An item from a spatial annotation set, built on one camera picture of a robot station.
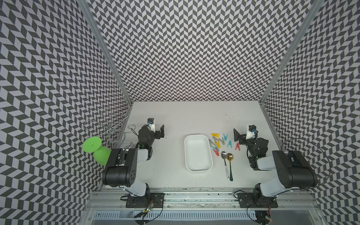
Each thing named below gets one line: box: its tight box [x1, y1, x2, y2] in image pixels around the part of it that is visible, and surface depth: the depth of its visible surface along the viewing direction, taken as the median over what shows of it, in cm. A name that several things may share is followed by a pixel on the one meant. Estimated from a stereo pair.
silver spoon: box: [220, 150, 230, 181], surface depth 88 cm
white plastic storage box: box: [183, 134, 214, 173], surface depth 89 cm
